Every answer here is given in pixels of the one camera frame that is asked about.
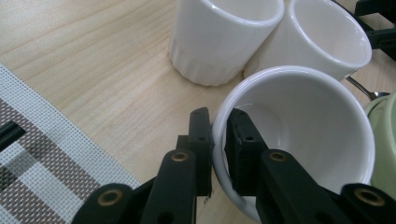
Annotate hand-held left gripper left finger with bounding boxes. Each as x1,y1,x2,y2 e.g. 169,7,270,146
176,106,216,199

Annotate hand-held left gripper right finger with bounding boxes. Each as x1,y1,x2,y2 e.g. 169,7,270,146
224,107,269,197

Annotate white cup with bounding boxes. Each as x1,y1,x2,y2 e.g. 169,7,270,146
242,0,373,82
211,64,376,223
167,0,285,88

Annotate green bowl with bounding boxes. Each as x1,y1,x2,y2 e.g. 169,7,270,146
363,91,396,200

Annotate grey white striped placemat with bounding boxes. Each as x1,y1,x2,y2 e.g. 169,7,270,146
0,63,143,224

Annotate metal spoon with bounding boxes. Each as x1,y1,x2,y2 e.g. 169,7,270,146
345,76,390,102

